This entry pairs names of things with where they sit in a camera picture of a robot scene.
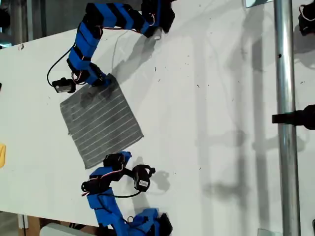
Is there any grey striped towel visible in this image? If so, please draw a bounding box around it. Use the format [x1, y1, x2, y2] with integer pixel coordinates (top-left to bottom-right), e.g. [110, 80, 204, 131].
[60, 73, 145, 170]

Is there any white box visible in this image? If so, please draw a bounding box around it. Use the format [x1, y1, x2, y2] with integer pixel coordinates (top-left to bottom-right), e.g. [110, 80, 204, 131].
[39, 222, 99, 236]

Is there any wooden table leg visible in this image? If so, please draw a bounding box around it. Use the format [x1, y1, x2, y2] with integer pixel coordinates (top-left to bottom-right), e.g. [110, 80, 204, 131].
[17, 213, 41, 236]

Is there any dark round object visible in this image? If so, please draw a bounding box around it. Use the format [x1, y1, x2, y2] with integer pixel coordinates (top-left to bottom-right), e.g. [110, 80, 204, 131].
[0, 7, 12, 30]

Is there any yellow object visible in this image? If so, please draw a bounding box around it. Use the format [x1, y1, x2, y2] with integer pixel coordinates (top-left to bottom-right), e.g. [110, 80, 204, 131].
[0, 143, 7, 169]

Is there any black clamp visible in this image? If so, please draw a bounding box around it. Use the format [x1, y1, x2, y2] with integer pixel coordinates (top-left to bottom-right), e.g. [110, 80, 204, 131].
[271, 104, 315, 130]

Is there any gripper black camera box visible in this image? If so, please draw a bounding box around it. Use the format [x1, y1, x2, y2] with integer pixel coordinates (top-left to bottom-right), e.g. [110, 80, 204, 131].
[52, 77, 76, 94]
[132, 164, 156, 192]

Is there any gripper black camera cable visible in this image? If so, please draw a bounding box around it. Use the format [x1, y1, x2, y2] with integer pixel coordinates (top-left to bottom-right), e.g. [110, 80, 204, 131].
[46, 41, 77, 87]
[112, 189, 143, 199]

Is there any shiny metal bracket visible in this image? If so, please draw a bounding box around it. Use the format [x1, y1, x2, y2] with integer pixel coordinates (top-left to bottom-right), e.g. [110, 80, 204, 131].
[242, 0, 273, 8]

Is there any steel post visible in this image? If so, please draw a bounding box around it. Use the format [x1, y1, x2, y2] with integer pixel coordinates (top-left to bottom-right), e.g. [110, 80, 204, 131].
[273, 0, 302, 236]

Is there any black motor block with wire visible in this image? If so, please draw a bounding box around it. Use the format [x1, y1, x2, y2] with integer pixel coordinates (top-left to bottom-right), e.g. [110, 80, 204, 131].
[298, 3, 315, 36]

